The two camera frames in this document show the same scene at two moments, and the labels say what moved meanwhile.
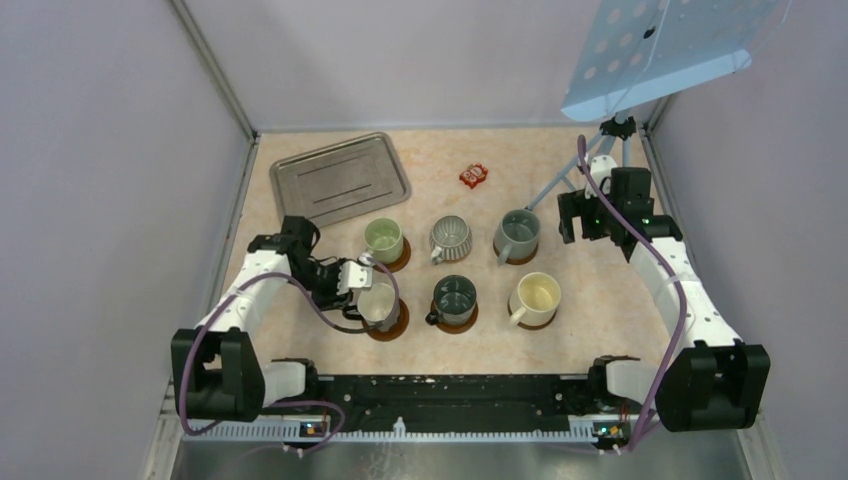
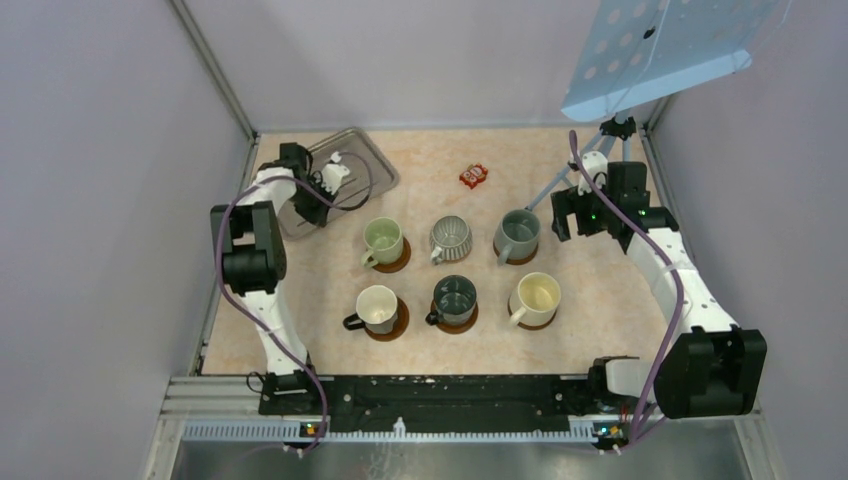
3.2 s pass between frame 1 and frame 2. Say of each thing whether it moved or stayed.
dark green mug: stayed
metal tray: moved
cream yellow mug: stayed
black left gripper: moved
